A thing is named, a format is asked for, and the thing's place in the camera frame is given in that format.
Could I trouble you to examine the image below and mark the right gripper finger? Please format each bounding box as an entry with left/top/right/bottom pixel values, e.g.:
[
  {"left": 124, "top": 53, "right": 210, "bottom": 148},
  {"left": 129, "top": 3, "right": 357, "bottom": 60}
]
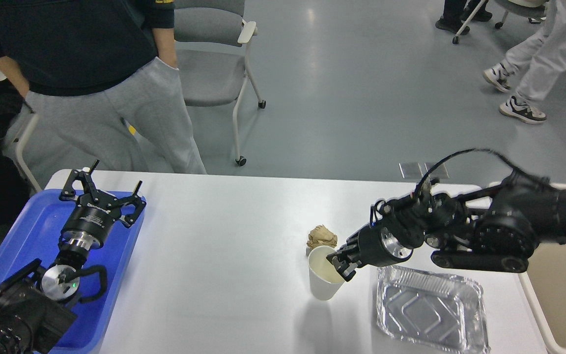
[
  {"left": 326, "top": 236, "right": 360, "bottom": 261},
  {"left": 332, "top": 256, "right": 362, "bottom": 282}
]

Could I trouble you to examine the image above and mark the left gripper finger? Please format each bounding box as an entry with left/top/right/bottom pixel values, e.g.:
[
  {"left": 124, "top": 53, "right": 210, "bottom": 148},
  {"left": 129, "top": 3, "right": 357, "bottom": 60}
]
[
  {"left": 112, "top": 181, "right": 146, "bottom": 229},
  {"left": 58, "top": 160, "right": 99, "bottom": 203}
]

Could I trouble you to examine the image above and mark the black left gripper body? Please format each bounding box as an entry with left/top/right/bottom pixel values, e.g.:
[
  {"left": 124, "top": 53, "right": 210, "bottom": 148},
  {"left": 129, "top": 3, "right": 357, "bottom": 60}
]
[{"left": 60, "top": 191, "right": 124, "bottom": 249}]

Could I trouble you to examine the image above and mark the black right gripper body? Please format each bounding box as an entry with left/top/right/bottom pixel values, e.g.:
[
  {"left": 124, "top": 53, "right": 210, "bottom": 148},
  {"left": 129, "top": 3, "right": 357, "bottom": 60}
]
[{"left": 350, "top": 225, "right": 413, "bottom": 267}]

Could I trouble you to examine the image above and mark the white paper cup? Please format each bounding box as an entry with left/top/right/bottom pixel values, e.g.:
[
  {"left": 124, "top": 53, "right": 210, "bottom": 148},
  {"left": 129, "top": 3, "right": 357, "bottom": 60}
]
[{"left": 308, "top": 245, "right": 344, "bottom": 301}]

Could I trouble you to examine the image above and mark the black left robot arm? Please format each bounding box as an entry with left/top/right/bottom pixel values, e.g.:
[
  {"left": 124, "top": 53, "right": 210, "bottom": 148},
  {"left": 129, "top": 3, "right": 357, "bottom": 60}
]
[{"left": 0, "top": 170, "right": 147, "bottom": 354}]

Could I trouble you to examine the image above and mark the crumpled brown paper ball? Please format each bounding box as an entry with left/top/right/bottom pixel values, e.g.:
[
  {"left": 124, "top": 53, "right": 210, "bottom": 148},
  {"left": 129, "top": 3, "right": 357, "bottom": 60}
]
[{"left": 306, "top": 225, "right": 339, "bottom": 249}]

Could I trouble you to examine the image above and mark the blue plastic tray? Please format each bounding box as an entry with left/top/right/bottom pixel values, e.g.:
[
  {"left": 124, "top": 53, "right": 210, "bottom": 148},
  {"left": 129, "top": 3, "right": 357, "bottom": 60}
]
[{"left": 0, "top": 190, "right": 144, "bottom": 354}]

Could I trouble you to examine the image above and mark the grey chair at left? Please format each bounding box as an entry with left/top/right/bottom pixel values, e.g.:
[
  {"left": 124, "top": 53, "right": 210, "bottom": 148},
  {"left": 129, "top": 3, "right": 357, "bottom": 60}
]
[{"left": 0, "top": 44, "right": 43, "bottom": 193}]

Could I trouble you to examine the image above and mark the metal floor socket plate left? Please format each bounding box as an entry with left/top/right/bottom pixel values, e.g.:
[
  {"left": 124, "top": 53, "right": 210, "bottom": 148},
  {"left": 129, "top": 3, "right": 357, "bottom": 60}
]
[{"left": 399, "top": 163, "right": 425, "bottom": 179}]

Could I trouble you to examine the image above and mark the metal floor socket plate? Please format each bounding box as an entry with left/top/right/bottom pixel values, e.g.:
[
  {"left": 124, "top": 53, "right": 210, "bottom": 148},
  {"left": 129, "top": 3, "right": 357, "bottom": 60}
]
[
  {"left": 424, "top": 163, "right": 450, "bottom": 180},
  {"left": 399, "top": 163, "right": 425, "bottom": 179}
]

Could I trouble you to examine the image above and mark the aluminium foil tray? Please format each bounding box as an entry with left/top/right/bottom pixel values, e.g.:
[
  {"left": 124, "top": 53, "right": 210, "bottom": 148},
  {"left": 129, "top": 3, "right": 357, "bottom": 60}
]
[{"left": 375, "top": 265, "right": 490, "bottom": 354}]

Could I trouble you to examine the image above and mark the metal floor socket plate right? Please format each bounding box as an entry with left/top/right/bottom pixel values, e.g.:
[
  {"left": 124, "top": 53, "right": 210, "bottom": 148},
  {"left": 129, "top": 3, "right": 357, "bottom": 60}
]
[{"left": 424, "top": 163, "right": 450, "bottom": 180}]

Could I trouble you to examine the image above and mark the person in black hoodie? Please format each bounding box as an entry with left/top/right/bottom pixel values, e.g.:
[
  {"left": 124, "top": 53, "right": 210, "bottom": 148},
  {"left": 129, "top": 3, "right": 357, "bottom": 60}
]
[{"left": 0, "top": 0, "right": 206, "bottom": 174}]

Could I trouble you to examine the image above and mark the grey office chair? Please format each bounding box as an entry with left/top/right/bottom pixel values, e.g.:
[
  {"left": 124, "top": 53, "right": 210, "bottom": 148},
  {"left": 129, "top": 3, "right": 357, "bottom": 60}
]
[{"left": 174, "top": 0, "right": 267, "bottom": 166}]

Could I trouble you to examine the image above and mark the beige plastic bin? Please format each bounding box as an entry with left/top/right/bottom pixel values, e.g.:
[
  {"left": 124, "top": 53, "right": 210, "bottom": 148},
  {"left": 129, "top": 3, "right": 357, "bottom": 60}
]
[{"left": 519, "top": 243, "right": 566, "bottom": 354}]

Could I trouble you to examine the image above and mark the person in dark shoes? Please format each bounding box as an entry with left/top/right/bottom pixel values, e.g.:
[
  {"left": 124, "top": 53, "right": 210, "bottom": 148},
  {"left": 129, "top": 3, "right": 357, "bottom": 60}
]
[{"left": 434, "top": 0, "right": 492, "bottom": 34}]

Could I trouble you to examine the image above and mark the white chair at top right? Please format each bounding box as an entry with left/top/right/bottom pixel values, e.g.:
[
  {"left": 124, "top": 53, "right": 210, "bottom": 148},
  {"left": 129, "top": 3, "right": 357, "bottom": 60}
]
[{"left": 452, "top": 0, "right": 549, "bottom": 45}]

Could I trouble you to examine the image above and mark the person in white trousers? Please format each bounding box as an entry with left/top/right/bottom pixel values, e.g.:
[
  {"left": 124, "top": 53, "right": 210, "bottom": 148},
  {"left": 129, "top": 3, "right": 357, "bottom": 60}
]
[{"left": 482, "top": 0, "right": 566, "bottom": 124}]

